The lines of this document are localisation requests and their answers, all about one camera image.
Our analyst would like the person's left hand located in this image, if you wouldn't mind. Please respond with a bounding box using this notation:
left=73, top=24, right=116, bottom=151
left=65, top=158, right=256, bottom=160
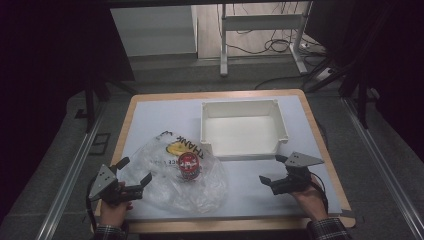
left=99, top=181, right=134, bottom=228

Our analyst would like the black floor cable tangle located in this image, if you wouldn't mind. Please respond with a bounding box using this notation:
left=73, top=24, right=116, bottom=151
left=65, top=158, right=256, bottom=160
left=229, top=28, right=323, bottom=57

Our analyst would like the wooden side table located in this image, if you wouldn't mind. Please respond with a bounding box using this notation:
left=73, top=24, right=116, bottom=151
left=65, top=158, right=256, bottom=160
left=218, top=1, right=314, bottom=78

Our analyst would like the black floor bracket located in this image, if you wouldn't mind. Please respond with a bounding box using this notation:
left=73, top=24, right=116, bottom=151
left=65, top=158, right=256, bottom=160
left=88, top=132, right=112, bottom=156

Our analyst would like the white power strip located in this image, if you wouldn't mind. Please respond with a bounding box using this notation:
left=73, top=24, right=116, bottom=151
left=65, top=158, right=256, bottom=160
left=314, top=67, right=334, bottom=83

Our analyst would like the long black floor cable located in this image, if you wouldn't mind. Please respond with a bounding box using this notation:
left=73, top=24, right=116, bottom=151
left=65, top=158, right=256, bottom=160
left=254, top=73, right=316, bottom=91

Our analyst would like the white plastic box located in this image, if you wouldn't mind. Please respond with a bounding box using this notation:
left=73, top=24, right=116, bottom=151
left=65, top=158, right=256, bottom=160
left=199, top=98, right=290, bottom=162

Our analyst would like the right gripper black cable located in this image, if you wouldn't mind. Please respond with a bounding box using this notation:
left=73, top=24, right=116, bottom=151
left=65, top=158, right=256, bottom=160
left=309, top=171, right=330, bottom=214

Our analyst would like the red round tin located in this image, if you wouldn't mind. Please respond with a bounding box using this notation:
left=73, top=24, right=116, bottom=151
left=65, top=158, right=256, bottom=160
left=177, top=151, right=202, bottom=182

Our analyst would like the dark curtain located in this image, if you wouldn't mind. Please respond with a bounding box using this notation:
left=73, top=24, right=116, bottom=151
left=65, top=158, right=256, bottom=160
left=0, top=0, right=136, bottom=218
left=304, top=0, right=424, bottom=163

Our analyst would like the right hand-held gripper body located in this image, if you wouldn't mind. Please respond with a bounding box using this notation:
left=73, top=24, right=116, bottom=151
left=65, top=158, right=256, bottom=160
left=271, top=151, right=325, bottom=197

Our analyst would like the black metal stand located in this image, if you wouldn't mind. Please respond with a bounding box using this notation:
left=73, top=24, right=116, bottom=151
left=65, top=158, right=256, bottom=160
left=74, top=74, right=138, bottom=134
left=304, top=54, right=372, bottom=130

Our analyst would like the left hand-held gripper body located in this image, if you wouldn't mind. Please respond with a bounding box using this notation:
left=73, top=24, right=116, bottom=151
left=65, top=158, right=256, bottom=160
left=88, top=163, right=145, bottom=206

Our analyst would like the metal floor rail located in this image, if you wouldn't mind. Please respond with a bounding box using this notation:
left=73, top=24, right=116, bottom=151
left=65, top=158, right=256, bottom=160
left=34, top=103, right=108, bottom=240
left=341, top=96, right=424, bottom=240

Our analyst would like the clear printed plastic bag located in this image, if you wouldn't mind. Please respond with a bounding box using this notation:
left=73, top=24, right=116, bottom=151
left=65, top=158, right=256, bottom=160
left=119, top=130, right=229, bottom=214

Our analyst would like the white panel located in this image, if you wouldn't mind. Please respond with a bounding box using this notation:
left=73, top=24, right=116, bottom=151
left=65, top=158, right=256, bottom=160
left=109, top=4, right=198, bottom=58

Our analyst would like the person's right hand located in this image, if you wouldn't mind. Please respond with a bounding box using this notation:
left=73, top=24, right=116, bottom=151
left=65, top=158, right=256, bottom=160
left=289, top=174, right=329, bottom=223

